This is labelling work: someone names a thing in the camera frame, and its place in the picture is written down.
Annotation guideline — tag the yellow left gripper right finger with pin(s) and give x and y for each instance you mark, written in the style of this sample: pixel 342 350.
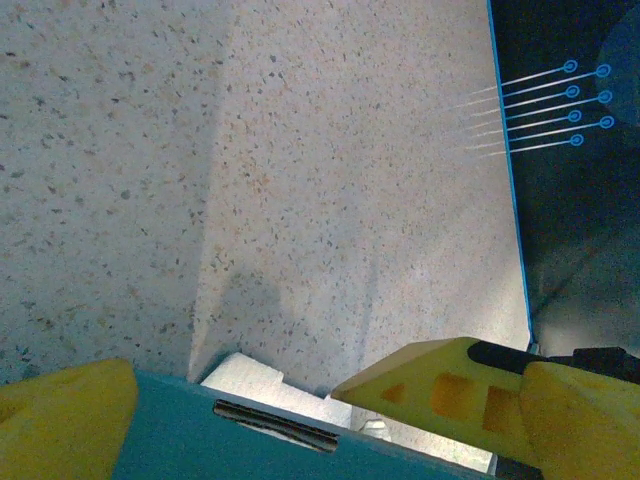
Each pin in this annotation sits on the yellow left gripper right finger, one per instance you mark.
pixel 590 430

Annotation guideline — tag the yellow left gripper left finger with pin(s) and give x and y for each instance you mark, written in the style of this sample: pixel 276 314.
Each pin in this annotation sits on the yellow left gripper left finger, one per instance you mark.
pixel 60 425

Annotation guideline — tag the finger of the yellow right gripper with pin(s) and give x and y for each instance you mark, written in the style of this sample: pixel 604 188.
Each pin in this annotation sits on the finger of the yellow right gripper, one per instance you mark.
pixel 425 370

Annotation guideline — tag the teal paper box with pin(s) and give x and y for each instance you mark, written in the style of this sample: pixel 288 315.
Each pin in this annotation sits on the teal paper box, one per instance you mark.
pixel 175 425

